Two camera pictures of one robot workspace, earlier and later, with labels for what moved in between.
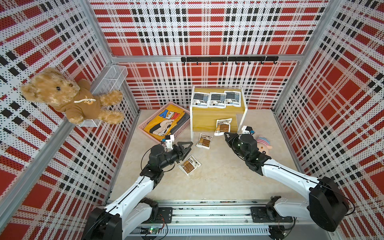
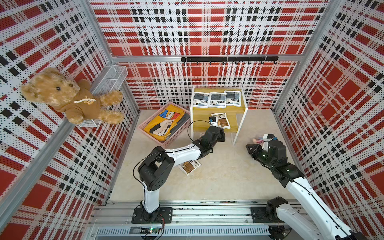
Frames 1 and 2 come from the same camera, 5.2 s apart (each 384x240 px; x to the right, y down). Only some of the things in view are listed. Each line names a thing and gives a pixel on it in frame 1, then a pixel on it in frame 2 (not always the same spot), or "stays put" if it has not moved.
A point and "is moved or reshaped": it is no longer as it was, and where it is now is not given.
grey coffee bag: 233,98 stays put
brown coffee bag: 190,164 stays put
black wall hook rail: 235,59 stays put
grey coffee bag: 217,100 stays put
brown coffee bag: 222,126 is moved or reshaped
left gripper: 182,153 -> 221,133
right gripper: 231,139 -> 256,147
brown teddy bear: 78,99 stays put
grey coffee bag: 200,100 stays put
